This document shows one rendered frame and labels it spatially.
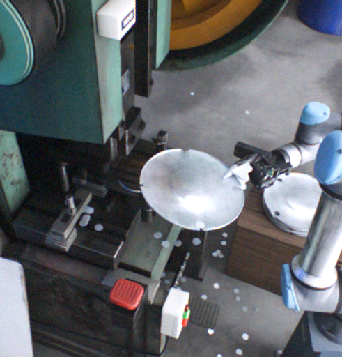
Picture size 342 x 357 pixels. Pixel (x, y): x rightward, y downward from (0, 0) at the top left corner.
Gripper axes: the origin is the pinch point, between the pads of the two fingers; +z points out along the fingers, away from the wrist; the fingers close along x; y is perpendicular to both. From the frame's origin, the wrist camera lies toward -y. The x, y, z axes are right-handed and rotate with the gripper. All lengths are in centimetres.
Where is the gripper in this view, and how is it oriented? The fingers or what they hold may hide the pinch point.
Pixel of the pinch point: (223, 176)
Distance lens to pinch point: 128.8
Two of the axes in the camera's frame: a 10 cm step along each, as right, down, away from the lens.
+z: -8.4, 3.2, -4.5
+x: -1.0, 7.1, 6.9
